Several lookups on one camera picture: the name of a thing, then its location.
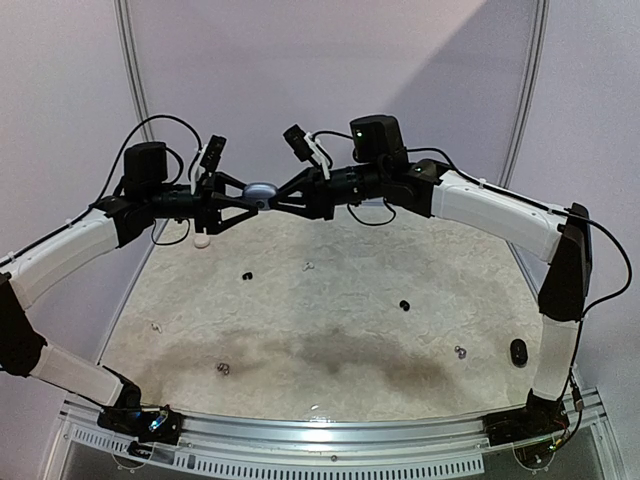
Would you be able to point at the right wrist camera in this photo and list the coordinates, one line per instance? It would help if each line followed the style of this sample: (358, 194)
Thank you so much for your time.
(306, 149)

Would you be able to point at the right aluminium frame post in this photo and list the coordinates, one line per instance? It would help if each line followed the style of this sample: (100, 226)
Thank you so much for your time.
(531, 70)

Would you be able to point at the black oval charging case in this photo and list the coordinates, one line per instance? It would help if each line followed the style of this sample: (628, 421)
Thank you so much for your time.
(518, 353)

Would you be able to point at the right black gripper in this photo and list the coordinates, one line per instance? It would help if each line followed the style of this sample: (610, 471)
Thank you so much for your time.
(321, 187)

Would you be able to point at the left aluminium frame post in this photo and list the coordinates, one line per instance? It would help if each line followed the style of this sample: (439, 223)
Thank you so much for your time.
(124, 24)

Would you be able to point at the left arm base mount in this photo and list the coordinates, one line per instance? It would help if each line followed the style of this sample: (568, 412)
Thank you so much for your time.
(159, 424)

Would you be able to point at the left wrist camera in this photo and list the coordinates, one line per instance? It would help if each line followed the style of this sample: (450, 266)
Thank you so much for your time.
(207, 160)

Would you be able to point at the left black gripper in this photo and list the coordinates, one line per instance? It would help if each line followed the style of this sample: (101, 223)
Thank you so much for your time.
(211, 199)

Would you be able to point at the purple earbud charging case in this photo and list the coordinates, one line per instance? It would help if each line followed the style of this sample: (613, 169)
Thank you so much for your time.
(259, 194)

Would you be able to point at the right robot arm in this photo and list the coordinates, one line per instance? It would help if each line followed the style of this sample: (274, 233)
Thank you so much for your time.
(434, 188)

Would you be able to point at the aluminium frame post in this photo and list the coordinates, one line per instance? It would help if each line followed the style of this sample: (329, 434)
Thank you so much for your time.
(531, 70)
(124, 24)

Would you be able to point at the white round charging case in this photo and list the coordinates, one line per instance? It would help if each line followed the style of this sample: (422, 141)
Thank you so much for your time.
(201, 241)

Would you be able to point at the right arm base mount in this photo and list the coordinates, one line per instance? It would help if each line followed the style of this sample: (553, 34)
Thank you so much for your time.
(538, 417)

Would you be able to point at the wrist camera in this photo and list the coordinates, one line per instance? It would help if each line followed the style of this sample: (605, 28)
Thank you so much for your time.
(207, 160)
(306, 149)

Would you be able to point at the aluminium front rail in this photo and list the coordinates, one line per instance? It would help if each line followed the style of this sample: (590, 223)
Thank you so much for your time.
(222, 447)

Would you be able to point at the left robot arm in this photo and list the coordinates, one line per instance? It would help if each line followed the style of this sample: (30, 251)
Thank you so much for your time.
(143, 195)

